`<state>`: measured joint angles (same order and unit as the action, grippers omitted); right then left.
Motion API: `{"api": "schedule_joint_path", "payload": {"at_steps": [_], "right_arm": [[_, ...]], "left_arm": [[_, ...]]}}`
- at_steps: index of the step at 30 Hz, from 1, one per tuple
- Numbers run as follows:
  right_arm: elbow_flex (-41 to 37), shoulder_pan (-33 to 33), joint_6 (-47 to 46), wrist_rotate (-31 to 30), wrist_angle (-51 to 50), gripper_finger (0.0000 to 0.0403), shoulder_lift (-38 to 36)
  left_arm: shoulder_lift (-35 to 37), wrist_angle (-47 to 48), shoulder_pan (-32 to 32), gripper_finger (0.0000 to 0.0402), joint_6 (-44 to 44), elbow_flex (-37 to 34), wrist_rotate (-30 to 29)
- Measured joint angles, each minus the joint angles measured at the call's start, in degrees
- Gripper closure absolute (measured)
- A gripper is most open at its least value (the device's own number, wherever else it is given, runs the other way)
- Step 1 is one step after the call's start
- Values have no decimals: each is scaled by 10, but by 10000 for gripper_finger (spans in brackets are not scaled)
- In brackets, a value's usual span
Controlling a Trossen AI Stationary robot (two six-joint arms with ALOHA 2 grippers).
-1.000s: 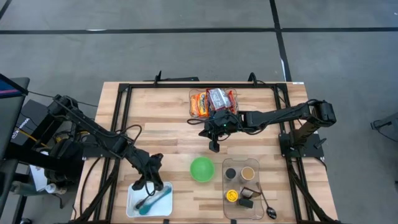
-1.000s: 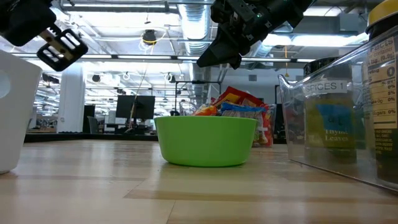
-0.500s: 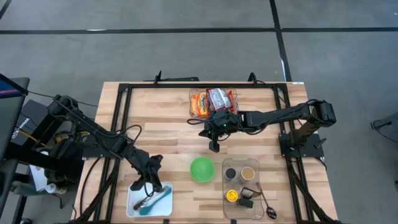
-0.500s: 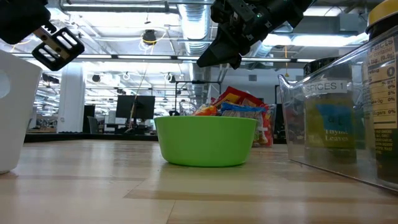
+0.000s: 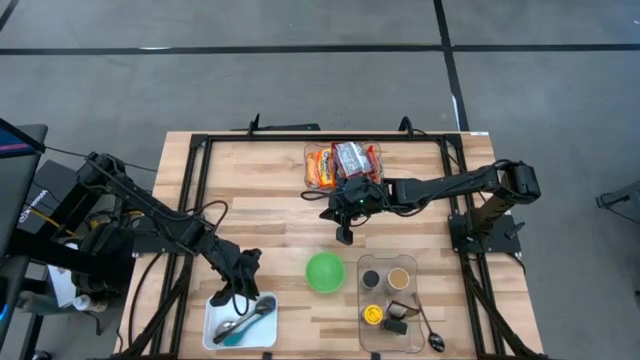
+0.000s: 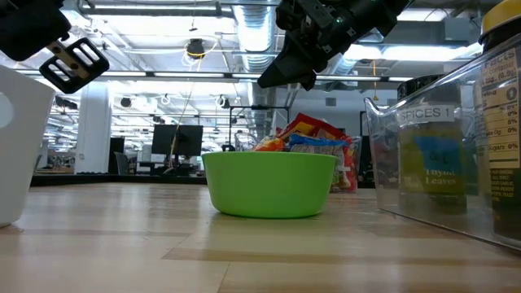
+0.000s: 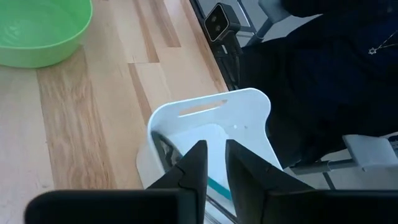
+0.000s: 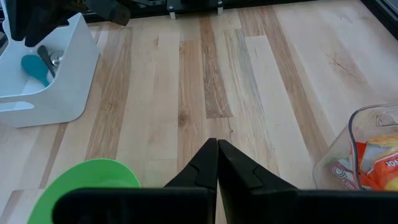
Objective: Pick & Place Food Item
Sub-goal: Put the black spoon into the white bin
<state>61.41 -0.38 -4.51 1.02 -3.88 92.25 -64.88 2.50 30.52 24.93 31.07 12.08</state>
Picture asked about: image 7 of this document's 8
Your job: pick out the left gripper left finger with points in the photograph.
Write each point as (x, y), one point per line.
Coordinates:
(186, 193)

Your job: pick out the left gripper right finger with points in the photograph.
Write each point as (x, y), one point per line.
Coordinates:
(264, 199)

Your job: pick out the teal plastic spoon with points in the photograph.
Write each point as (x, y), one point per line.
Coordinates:
(219, 189)

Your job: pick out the metal spoon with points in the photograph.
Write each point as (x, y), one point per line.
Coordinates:
(164, 152)

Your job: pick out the grey office chair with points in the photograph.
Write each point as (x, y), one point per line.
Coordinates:
(370, 152)

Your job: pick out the person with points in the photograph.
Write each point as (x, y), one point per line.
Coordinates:
(326, 77)

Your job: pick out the green plastic bowl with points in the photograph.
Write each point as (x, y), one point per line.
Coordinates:
(37, 31)

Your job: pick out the black table-level camera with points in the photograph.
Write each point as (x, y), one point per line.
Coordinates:
(220, 21)

